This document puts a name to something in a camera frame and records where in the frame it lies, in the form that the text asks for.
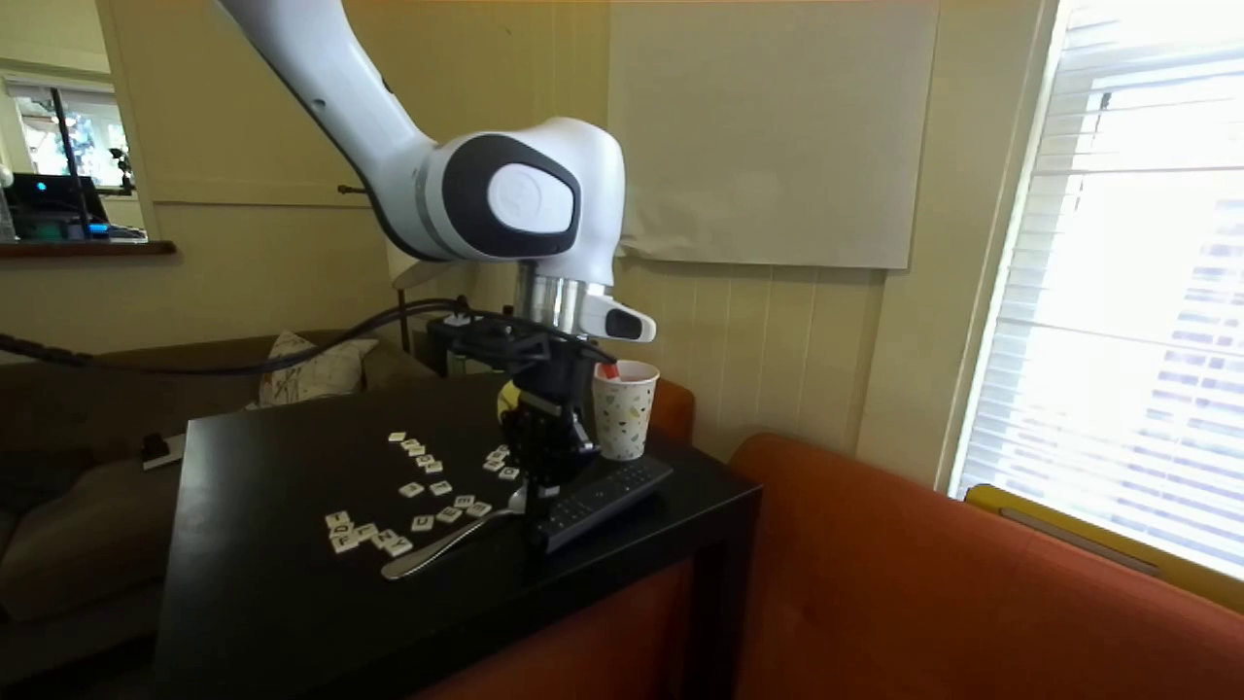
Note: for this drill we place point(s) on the patterned paper cup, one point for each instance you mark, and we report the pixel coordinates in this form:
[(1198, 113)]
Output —
[(625, 407)]

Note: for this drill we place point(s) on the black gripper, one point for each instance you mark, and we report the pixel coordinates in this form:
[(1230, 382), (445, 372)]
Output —
[(540, 358)]

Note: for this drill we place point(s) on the orange fabric sofa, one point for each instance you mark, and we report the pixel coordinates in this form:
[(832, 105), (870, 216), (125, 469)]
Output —
[(870, 583)]

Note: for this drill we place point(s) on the white paper sheet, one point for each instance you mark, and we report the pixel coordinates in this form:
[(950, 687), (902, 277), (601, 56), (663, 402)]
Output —
[(775, 135)]

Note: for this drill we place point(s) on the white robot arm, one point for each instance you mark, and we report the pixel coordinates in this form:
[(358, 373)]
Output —
[(541, 196)]

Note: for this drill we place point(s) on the white window blinds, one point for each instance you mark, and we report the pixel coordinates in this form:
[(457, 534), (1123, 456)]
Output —
[(1114, 358)]

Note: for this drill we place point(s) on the black remote control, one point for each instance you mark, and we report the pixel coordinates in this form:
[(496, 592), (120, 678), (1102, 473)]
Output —
[(595, 502)]

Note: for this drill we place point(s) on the silver metal spoon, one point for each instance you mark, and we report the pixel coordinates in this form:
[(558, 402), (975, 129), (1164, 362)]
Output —
[(429, 555)]

